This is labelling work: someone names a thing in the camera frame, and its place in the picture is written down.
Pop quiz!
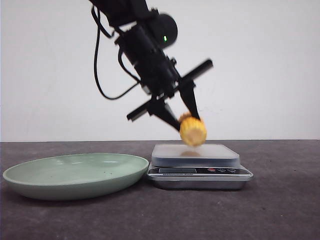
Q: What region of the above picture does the yellow corn cob piece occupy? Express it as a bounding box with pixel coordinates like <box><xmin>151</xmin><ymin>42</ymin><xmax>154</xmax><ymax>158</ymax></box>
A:
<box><xmin>178</xmin><ymin>112</ymin><xmax>207</xmax><ymax>147</ymax></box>

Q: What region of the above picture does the light green shallow plate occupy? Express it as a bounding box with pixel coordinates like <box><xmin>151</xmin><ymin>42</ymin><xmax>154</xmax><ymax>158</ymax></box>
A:
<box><xmin>3</xmin><ymin>153</ymin><xmax>149</xmax><ymax>201</ymax></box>

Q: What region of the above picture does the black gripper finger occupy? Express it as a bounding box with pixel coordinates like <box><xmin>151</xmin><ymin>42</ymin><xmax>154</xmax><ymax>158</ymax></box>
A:
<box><xmin>147</xmin><ymin>99</ymin><xmax>181</xmax><ymax>132</ymax></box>
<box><xmin>178</xmin><ymin>80</ymin><xmax>200</xmax><ymax>120</ymax></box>

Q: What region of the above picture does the black cable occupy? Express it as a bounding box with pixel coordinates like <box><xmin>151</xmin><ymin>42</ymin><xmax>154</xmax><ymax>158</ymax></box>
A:
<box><xmin>90</xmin><ymin>5</ymin><xmax>142</xmax><ymax>101</ymax></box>

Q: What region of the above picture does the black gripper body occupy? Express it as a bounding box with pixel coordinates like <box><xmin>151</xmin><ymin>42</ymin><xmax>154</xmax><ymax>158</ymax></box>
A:
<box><xmin>126</xmin><ymin>45</ymin><xmax>213</xmax><ymax>121</ymax></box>

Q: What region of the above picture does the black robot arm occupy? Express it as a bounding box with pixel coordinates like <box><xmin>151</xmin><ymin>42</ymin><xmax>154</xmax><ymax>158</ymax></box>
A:
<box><xmin>91</xmin><ymin>0</ymin><xmax>213</xmax><ymax>131</ymax></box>

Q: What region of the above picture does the silver digital kitchen scale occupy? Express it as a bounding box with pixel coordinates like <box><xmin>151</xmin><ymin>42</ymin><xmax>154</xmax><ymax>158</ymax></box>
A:
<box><xmin>146</xmin><ymin>144</ymin><xmax>254</xmax><ymax>190</ymax></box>

